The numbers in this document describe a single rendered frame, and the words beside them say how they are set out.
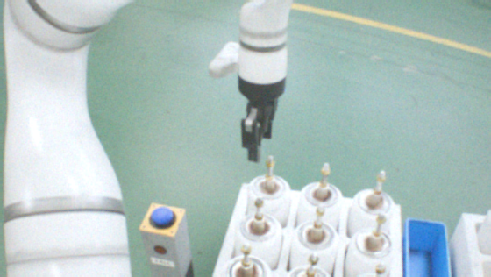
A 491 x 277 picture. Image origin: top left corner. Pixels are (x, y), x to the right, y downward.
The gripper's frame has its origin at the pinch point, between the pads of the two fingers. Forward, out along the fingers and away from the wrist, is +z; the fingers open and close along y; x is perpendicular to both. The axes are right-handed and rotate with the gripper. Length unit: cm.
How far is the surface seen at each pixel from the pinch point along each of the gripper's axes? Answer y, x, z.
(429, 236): 25, -39, 40
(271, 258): -3.0, -3.9, 27.0
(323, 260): -2.5, -14.4, 24.3
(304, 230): 1.9, -9.3, 21.5
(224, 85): 87, 41, 47
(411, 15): 195, -31, 47
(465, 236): 18, -46, 30
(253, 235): -2.6, 0.1, 21.6
